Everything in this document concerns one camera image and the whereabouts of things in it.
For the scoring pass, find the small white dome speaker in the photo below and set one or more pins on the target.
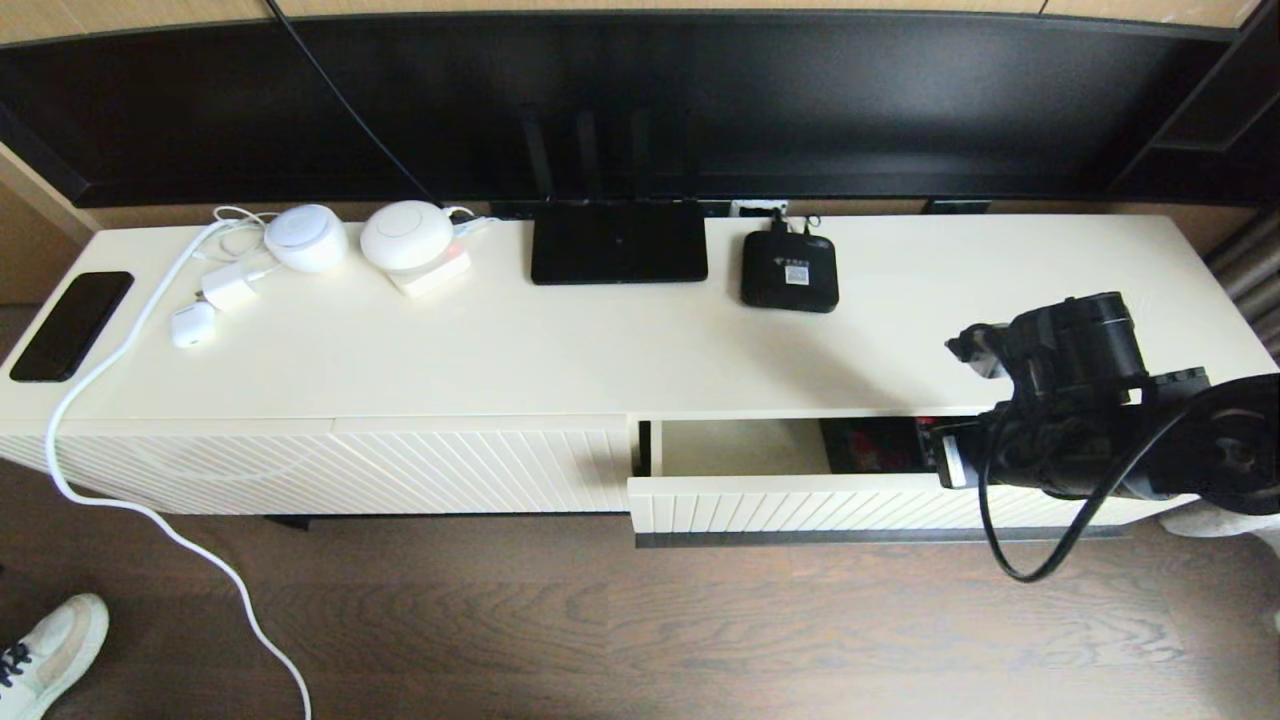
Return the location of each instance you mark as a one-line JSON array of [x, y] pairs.
[[304, 243]]

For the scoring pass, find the white charger adapter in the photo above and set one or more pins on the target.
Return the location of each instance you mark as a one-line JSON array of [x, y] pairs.
[[229, 288]]

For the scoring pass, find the white round puck device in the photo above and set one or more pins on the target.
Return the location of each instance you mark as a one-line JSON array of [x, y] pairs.
[[404, 233]]

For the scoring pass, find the black smartphone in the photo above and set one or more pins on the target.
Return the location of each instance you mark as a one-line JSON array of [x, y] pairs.
[[70, 326]]

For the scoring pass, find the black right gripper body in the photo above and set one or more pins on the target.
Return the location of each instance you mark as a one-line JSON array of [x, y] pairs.
[[1080, 440]]

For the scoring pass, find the black flat television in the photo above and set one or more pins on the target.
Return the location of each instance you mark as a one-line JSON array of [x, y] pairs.
[[850, 90]]

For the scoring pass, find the black square set-top box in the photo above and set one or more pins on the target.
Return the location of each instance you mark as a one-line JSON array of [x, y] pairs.
[[770, 290]]

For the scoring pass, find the cream TV cabinet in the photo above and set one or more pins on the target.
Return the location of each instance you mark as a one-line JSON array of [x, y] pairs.
[[500, 350]]

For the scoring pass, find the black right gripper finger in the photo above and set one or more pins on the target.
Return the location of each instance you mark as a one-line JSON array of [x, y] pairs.
[[950, 455], [982, 350]]

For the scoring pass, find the black wall shelf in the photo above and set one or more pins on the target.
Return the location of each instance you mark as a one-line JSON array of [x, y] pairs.
[[1230, 150]]

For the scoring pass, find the grey curtain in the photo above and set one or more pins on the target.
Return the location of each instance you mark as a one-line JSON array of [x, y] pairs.
[[1250, 275]]

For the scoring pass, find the white sneaker with dark laces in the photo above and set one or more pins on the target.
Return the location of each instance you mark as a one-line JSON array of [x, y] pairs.
[[50, 650]]

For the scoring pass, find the black compartment organizer box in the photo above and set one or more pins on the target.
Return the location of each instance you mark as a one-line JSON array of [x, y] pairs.
[[845, 445]]

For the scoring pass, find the white wall socket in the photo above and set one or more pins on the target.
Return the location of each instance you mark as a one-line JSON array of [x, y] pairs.
[[750, 209]]

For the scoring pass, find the white earbuds case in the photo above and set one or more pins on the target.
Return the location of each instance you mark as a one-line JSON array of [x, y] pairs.
[[192, 325]]

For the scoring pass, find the black router with antennas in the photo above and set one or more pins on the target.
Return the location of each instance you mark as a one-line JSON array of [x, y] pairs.
[[618, 246]]

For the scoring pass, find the cream square socket block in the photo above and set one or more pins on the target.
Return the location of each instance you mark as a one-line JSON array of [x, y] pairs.
[[441, 279]]

